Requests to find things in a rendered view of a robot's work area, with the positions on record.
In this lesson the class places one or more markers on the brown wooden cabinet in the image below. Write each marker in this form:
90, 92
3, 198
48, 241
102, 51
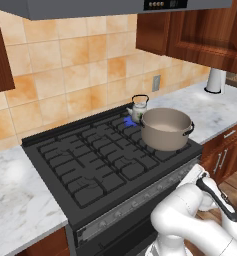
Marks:
0, 50
46, 245

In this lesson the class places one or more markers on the brown wooden upper cabinet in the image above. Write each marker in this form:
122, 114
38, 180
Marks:
0, 50

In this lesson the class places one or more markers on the brown wooden upper cabinet door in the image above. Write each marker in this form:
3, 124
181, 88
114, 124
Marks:
206, 33

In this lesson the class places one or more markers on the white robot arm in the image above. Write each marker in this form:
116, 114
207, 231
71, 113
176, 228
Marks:
176, 216

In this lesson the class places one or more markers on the brown wooden lower cabinet door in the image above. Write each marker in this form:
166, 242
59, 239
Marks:
235, 156
210, 165

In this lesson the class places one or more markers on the grey wall outlet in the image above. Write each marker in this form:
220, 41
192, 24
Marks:
156, 83

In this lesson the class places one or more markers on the brown woven basket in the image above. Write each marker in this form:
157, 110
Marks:
236, 80

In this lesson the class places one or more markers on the brown upper cabinet side panel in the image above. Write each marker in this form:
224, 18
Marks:
151, 31

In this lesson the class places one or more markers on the black gas stove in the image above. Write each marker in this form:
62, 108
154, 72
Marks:
96, 156

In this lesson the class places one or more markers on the brown wooden cabinet door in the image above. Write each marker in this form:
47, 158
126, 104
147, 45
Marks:
206, 33
235, 156
210, 165

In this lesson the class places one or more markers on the blue burner flame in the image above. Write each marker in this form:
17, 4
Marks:
130, 121

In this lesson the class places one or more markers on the white paper towel roll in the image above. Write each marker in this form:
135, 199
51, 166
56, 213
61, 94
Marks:
215, 80

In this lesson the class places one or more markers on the brown wooden lower cabinet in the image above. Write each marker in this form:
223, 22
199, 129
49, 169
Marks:
46, 245

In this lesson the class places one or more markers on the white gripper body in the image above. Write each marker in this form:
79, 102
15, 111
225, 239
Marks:
194, 174

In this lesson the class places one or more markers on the grey range hood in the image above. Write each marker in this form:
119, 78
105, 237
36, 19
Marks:
90, 8

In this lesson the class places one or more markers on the brown wooden drawer front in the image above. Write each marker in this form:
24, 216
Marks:
216, 141

